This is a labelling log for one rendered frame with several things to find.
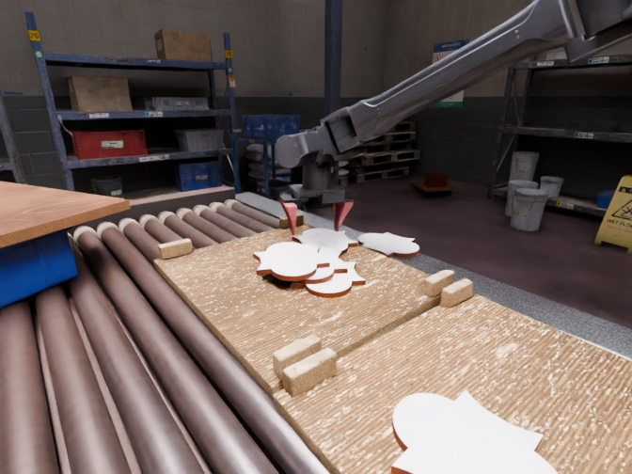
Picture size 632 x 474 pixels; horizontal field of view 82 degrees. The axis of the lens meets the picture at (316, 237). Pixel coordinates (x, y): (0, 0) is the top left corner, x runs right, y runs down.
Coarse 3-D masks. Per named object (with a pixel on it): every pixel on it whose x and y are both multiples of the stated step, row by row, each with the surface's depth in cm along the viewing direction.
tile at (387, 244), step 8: (360, 240) 79; (368, 240) 79; (376, 240) 79; (384, 240) 79; (392, 240) 79; (400, 240) 79; (408, 240) 79; (368, 248) 76; (376, 248) 75; (384, 248) 75; (392, 248) 75; (400, 248) 75; (408, 248) 75; (416, 248) 75; (400, 256) 73; (408, 256) 73
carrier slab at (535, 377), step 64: (448, 320) 49; (512, 320) 49; (320, 384) 38; (384, 384) 38; (448, 384) 38; (512, 384) 38; (576, 384) 38; (320, 448) 31; (384, 448) 31; (576, 448) 31
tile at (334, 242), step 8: (304, 232) 78; (312, 232) 78; (320, 232) 78; (328, 232) 78; (336, 232) 78; (344, 232) 78; (296, 240) 75; (304, 240) 74; (312, 240) 74; (320, 240) 74; (328, 240) 74; (336, 240) 74; (344, 240) 74; (352, 240) 74; (328, 248) 70; (336, 248) 70; (344, 248) 70
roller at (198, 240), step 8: (160, 216) 99; (168, 216) 97; (176, 216) 98; (168, 224) 95; (176, 224) 92; (184, 224) 91; (176, 232) 91; (184, 232) 87; (192, 232) 86; (200, 232) 86; (192, 240) 84; (200, 240) 82; (208, 240) 81
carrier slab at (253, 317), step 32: (192, 256) 69; (224, 256) 69; (352, 256) 69; (384, 256) 69; (192, 288) 57; (224, 288) 57; (256, 288) 57; (288, 288) 57; (352, 288) 57; (384, 288) 57; (416, 288) 57; (224, 320) 49; (256, 320) 49; (288, 320) 49; (320, 320) 49; (352, 320) 49; (384, 320) 49; (256, 352) 42
